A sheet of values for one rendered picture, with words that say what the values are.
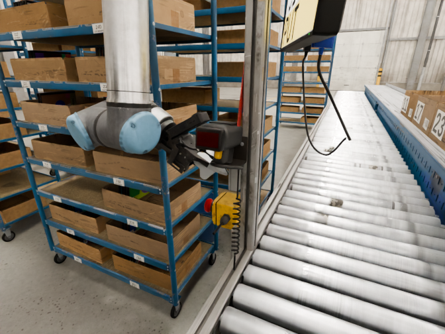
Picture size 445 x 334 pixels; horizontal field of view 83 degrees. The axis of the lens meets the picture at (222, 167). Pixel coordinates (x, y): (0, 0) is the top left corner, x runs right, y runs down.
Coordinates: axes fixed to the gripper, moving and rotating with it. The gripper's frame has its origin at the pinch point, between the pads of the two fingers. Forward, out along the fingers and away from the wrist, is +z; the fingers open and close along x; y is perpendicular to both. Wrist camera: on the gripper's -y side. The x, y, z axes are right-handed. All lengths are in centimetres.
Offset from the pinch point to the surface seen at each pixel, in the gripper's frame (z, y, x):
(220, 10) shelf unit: -75, -23, -109
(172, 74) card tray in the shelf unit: -44, 0, -34
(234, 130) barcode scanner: -1.5, -12.8, 6.6
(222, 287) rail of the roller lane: 16.4, 15.4, 15.7
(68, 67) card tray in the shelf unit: -86, 22, -24
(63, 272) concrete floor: -55, 142, -15
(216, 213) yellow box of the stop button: 5.0, 10.1, 3.6
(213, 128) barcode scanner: -4.1, -12.8, 11.8
